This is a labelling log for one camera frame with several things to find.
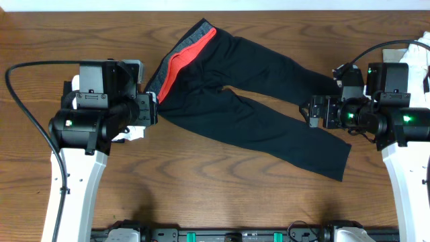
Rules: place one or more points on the folded white garment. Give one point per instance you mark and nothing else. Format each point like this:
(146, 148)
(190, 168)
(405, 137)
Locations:
(130, 133)

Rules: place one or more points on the grey cloth piece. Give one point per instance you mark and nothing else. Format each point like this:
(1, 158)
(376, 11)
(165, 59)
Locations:
(393, 55)

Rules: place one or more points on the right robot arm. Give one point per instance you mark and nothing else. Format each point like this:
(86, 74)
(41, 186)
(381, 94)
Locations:
(380, 105)

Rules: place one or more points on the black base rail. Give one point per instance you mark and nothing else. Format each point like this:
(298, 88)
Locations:
(338, 230)

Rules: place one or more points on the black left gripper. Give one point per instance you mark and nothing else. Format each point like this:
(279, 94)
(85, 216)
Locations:
(147, 108)

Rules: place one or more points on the black leggings with red waistband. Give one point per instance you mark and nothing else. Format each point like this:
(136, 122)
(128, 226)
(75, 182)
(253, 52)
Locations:
(196, 85)

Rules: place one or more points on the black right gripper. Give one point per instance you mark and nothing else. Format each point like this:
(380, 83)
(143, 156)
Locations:
(330, 103)

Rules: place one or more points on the crumpled white shirt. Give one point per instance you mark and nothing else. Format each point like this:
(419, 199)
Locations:
(417, 59)

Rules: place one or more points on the folded black garment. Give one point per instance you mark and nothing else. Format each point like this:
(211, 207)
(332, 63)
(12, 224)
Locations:
(68, 101)

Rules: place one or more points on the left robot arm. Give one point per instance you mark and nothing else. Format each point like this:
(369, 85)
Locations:
(101, 105)

